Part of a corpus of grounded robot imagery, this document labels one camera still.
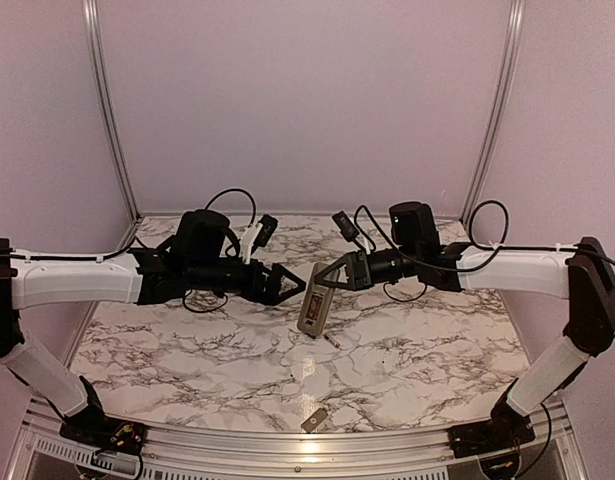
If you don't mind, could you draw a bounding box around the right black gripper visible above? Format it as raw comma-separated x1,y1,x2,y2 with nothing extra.
315,244,421,290

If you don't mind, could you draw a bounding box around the grey remote control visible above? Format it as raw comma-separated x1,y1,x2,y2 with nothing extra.
297,262,335,336

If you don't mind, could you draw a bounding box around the gold black battery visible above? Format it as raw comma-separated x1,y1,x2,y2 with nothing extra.
323,334,341,349

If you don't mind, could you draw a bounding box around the grey battery cover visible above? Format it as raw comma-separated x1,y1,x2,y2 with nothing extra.
301,408,328,433

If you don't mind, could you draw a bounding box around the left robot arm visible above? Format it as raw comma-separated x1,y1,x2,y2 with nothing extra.
0,209,306,445

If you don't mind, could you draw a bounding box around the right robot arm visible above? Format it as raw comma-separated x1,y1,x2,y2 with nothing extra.
314,201,615,448

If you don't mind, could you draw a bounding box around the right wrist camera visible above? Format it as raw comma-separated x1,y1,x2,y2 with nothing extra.
331,210,359,242

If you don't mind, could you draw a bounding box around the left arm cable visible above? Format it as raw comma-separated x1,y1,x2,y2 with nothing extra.
6,187,258,314

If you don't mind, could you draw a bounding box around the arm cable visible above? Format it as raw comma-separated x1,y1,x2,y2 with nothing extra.
354,199,615,304
6,187,258,314

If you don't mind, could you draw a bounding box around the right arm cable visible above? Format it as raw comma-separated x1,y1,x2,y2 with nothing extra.
354,199,615,304

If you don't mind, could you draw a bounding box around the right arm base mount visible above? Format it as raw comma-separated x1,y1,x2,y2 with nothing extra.
448,418,536,458

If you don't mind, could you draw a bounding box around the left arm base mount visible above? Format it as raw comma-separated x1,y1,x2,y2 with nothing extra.
60,376,147,455

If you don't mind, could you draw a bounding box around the front aluminium rail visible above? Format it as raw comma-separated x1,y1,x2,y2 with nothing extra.
4,398,589,479

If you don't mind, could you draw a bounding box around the right aluminium frame post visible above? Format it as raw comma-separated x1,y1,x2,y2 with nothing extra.
460,0,526,222

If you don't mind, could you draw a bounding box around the aluminium frame post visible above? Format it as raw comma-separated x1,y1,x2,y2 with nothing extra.
460,0,526,222
81,0,140,221

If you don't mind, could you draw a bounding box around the left aluminium frame post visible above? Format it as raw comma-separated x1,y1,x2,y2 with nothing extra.
81,0,140,221

